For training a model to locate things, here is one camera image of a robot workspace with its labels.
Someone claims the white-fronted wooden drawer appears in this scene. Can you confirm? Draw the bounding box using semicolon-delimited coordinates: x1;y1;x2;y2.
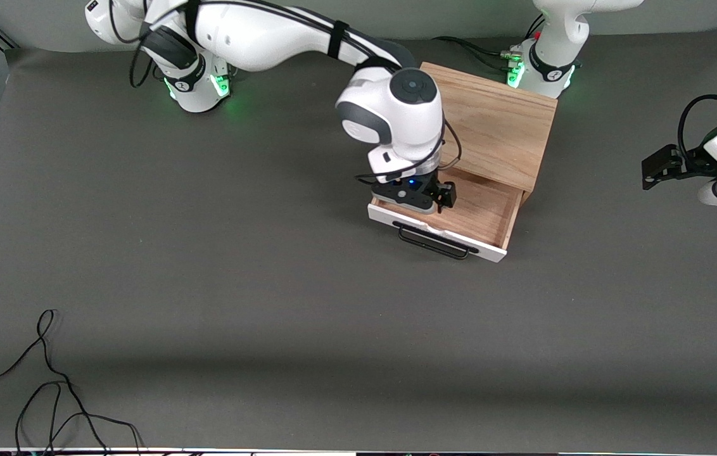
368;166;524;263

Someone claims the black metal drawer handle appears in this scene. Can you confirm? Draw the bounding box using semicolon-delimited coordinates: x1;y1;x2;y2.
392;222;481;260

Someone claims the light wooden drawer cabinet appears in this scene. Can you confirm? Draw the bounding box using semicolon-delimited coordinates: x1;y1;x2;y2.
419;61;559;206

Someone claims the dark grey table mat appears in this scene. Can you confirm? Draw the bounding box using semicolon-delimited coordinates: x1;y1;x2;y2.
0;22;717;453

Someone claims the black left arm base cable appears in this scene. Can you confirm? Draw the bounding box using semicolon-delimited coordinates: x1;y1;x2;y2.
431;35;521;72

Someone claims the thin black loose cable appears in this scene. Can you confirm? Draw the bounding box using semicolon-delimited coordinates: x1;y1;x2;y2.
0;309;144;454

